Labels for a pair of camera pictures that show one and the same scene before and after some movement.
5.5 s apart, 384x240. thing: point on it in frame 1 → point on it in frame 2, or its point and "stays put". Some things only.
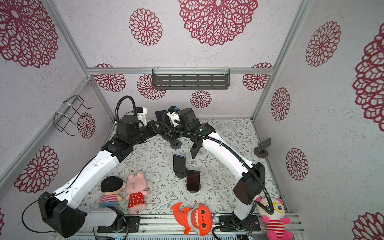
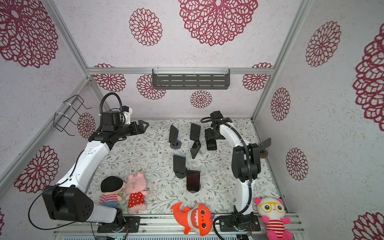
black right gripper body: [175, 135] → [210, 133]
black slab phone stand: [180, 170] stays put
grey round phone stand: [177, 145] stays put
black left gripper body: [147, 131] → [131, 129]
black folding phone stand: [195, 148] stays put
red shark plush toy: [199, 219] stays put
